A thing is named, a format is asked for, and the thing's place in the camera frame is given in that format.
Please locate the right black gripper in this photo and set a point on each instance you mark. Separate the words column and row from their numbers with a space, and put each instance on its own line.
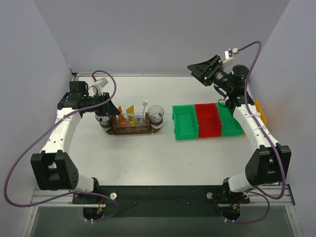
column 210, row 72

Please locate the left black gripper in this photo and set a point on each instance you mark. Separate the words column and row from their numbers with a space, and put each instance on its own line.
column 105, row 102

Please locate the dark smoked plastic cup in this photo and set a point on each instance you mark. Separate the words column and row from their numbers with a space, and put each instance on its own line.
column 104, row 121

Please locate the orange toothpaste tube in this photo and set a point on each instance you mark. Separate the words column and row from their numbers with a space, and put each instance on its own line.
column 121, row 118

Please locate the yellow toothpaste tube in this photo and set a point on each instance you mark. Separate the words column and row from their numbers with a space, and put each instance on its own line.
column 131, row 119

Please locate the clear acrylic toothbrush holder rack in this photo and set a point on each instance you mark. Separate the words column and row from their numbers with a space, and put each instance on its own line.
column 139, row 126

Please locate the light blue toothbrush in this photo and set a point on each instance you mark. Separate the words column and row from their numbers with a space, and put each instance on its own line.
column 139, row 116

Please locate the white toothbrush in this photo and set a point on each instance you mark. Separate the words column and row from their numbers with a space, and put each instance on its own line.
column 144, row 104

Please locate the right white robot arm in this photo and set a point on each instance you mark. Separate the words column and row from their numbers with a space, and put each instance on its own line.
column 270, row 160

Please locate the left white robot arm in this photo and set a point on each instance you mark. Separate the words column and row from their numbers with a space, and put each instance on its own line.
column 53, row 167

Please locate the brown oval wooden tray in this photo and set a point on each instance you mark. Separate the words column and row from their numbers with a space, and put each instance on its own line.
column 150, row 130

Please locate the red plastic bin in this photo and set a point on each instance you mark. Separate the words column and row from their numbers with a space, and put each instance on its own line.
column 209, row 123

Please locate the left green plastic bin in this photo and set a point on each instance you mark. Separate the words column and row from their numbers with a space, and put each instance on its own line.
column 185, row 122

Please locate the green plastic bin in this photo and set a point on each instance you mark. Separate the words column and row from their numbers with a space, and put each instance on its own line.
column 185, row 122
column 230, row 127

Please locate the right green plastic bin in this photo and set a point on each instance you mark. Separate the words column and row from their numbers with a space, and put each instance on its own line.
column 230, row 127

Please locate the yellow plastic bin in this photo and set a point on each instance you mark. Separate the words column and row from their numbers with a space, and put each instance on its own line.
column 260, row 110

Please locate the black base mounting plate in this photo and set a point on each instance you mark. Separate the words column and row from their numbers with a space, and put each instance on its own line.
column 162, row 201

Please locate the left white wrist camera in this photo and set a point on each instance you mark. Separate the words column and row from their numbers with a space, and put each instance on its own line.
column 98, row 86

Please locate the aluminium extrusion rail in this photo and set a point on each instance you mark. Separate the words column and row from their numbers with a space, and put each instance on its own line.
column 54, row 198

